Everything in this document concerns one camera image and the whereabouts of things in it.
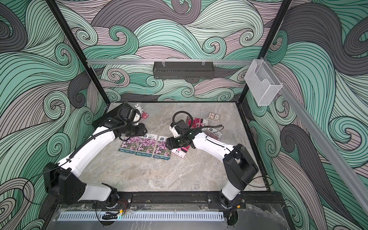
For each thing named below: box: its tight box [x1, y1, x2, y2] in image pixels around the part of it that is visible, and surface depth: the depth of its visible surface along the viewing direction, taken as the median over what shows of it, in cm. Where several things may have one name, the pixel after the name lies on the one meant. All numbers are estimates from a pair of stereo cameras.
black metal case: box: [92, 102, 142, 130], surface depth 62 cm
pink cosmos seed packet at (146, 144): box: [135, 133, 159, 158], surface depth 95 cm
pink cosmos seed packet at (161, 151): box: [152, 135, 172, 161], surface depth 93 cm
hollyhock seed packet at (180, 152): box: [171, 145, 191, 159], surface depth 93 cm
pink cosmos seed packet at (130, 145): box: [117, 136, 141, 154], surface depth 94 cm
